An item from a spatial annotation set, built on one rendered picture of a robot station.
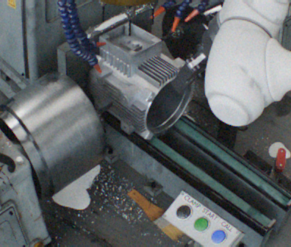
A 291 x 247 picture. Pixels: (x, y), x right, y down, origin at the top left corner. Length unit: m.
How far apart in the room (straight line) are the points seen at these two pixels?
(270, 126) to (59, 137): 0.75
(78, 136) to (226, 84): 0.48
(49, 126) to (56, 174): 0.10
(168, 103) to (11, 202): 0.58
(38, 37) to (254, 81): 0.76
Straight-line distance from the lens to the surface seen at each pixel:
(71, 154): 1.19
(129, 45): 1.39
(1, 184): 1.06
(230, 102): 0.80
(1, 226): 1.12
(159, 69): 1.35
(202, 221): 1.09
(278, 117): 1.73
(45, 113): 1.18
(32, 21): 1.39
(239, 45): 0.83
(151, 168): 1.47
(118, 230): 1.40
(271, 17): 0.90
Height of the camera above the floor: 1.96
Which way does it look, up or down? 45 degrees down
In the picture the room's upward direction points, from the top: 2 degrees clockwise
